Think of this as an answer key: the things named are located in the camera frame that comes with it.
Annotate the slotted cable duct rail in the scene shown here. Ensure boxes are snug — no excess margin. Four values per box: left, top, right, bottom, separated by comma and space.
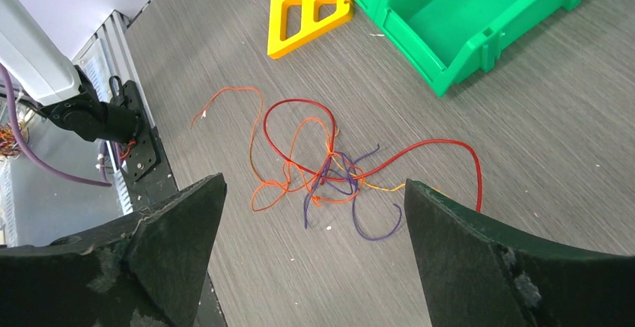
1, 12, 135, 247

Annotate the yellow triangular plastic bracket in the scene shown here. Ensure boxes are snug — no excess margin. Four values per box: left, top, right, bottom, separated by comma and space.
267, 0, 353, 59

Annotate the purple wire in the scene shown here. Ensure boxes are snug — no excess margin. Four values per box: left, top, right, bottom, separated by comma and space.
303, 144, 404, 242

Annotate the red wire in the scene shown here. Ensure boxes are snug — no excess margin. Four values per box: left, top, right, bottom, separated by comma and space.
263, 99, 484, 214

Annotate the green six-compartment bin tray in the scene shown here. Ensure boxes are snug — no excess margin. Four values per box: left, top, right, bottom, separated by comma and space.
355, 0, 581, 96

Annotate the orange wire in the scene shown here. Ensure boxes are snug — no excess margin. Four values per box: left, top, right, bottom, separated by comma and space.
190, 86, 361, 213

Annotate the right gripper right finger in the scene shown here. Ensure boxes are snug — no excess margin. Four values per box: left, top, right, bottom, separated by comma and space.
404, 180, 634, 326

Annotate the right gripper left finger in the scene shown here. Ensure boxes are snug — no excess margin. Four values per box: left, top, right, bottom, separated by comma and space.
1, 174, 227, 326

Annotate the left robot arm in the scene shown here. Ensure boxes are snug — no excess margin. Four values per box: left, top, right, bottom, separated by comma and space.
1, 0, 145, 143

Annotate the yellow wire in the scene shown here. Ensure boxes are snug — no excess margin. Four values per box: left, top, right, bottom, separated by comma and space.
324, 136, 448, 199

